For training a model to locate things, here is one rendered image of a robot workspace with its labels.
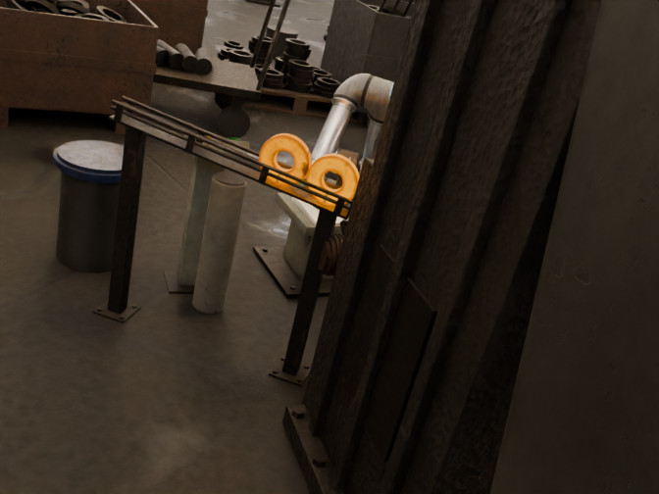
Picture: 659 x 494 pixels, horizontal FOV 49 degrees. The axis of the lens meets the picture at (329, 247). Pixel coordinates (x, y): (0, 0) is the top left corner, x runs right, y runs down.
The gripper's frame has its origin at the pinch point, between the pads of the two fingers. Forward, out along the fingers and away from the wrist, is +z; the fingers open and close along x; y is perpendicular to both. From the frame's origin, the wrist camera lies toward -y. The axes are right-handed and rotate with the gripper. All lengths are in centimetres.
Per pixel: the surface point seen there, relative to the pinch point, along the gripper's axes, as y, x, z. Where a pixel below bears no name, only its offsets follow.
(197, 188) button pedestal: -21, -53, -31
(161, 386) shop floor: -79, -32, 11
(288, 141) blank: 4.6, -15.1, 8.5
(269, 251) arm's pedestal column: -45, -35, -89
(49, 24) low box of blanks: 25, -186, -125
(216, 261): -43, -37, -26
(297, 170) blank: -2.7, -10.7, 6.1
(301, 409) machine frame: -70, 12, 12
